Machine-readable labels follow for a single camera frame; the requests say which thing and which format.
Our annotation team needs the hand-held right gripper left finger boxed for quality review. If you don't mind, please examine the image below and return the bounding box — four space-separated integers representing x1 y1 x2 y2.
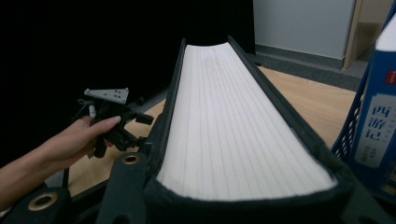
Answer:
96 117 171 224

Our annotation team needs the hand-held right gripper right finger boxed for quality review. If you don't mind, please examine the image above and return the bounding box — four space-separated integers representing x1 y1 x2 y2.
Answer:
292 127 396 224

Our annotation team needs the blue plastic file rack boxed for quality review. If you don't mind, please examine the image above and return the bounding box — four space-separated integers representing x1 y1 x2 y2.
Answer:
330 0 396 203

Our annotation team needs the blue hardcover book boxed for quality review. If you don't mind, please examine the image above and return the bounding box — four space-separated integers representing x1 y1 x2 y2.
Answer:
353 13 396 197

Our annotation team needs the black hardcover book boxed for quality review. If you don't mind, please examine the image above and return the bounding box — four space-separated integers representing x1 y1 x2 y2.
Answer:
146 35 354 224

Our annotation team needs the light wooden desk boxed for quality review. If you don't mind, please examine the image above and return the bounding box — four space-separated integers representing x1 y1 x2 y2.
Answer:
343 0 396 70

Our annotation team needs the white cabinet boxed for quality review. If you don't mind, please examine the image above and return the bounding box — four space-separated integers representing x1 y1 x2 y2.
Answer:
252 0 358 61

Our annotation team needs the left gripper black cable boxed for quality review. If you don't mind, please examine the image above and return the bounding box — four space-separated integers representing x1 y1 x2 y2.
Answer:
61 167 71 189

